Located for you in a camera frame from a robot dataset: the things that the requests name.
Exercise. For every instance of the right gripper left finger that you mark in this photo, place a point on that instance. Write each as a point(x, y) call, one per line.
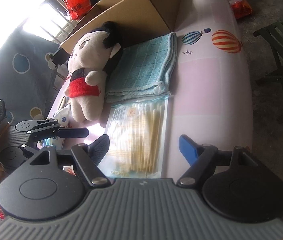
point(85, 159)

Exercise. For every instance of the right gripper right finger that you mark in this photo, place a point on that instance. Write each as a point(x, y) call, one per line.
point(203, 160)

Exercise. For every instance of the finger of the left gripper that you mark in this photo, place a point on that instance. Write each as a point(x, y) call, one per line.
point(72, 132)

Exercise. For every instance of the blue white bandage box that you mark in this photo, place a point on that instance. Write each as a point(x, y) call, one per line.
point(62, 115)

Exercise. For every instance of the cotton swabs plastic bag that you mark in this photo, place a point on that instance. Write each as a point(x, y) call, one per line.
point(137, 132)

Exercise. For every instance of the plush doll red shirt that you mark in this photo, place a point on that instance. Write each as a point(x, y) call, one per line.
point(93, 59)

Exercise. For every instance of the light blue checked towel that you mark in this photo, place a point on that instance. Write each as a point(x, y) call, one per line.
point(144, 70)

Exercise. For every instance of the dark patterned bed sheet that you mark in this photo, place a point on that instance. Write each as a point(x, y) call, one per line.
point(26, 81)

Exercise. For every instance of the red plastic bag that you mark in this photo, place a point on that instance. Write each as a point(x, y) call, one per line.
point(78, 8)

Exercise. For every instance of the brown cardboard box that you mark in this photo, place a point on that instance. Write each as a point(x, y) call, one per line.
point(137, 20)

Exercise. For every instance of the red white bag on floor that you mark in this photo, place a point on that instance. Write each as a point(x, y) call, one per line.
point(240, 8)

